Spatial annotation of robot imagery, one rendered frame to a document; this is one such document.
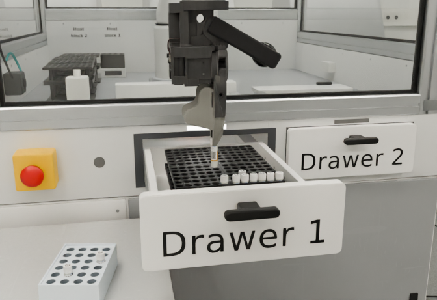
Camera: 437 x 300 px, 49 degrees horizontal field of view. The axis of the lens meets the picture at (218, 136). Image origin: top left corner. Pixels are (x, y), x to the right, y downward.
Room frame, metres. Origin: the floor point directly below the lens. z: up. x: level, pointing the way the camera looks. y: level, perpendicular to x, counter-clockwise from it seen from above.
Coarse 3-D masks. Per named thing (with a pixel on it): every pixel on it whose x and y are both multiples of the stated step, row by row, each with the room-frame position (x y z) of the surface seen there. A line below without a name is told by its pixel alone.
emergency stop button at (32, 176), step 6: (24, 168) 0.82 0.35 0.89; (30, 168) 0.82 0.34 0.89; (36, 168) 0.82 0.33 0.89; (24, 174) 0.82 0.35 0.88; (30, 174) 0.82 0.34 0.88; (36, 174) 0.82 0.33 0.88; (42, 174) 0.82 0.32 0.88; (24, 180) 0.82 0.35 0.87; (30, 180) 0.82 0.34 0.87; (36, 180) 0.82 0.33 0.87; (42, 180) 0.83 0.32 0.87; (30, 186) 0.82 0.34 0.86; (36, 186) 0.82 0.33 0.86
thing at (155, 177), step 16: (208, 144) 0.97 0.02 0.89; (224, 144) 0.97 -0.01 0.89; (240, 144) 0.98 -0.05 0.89; (256, 144) 0.98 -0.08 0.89; (144, 160) 0.93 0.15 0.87; (160, 160) 0.95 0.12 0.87; (272, 160) 0.88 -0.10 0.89; (144, 176) 0.90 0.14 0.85; (160, 176) 0.94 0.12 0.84; (288, 176) 0.79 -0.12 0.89
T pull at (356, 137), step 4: (352, 136) 0.98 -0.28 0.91; (356, 136) 0.98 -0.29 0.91; (360, 136) 0.98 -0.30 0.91; (344, 140) 0.96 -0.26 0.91; (348, 140) 0.95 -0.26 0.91; (352, 140) 0.95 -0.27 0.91; (356, 140) 0.95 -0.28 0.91; (360, 140) 0.95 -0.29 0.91; (364, 140) 0.96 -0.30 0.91; (368, 140) 0.96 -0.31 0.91; (372, 140) 0.96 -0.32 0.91; (376, 140) 0.96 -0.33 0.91; (348, 144) 0.95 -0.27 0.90; (352, 144) 0.95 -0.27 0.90; (356, 144) 0.95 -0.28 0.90
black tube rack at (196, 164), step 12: (168, 156) 0.88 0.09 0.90; (180, 156) 0.87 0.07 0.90; (192, 156) 0.87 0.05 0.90; (204, 156) 0.87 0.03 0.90; (228, 156) 0.87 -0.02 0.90; (240, 156) 0.87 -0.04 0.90; (252, 156) 0.87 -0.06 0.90; (168, 168) 0.90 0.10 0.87; (180, 168) 0.80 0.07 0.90; (192, 168) 0.80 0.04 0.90; (204, 168) 0.80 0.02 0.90; (216, 168) 0.80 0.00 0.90; (228, 168) 0.80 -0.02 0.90; (240, 168) 0.80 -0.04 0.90; (252, 168) 0.80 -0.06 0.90; (264, 168) 0.80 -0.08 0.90; (168, 180) 0.82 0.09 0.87; (180, 180) 0.73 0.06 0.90; (192, 180) 0.73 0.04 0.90; (204, 180) 0.74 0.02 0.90; (216, 180) 0.74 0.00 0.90; (228, 180) 0.73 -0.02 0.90
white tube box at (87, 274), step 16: (64, 256) 0.69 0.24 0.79; (80, 256) 0.69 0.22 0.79; (112, 256) 0.68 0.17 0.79; (48, 272) 0.63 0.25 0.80; (80, 272) 0.63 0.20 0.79; (96, 272) 0.63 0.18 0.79; (112, 272) 0.67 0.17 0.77; (48, 288) 0.59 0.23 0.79; (64, 288) 0.59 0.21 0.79; (80, 288) 0.59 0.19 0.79; (96, 288) 0.59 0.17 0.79
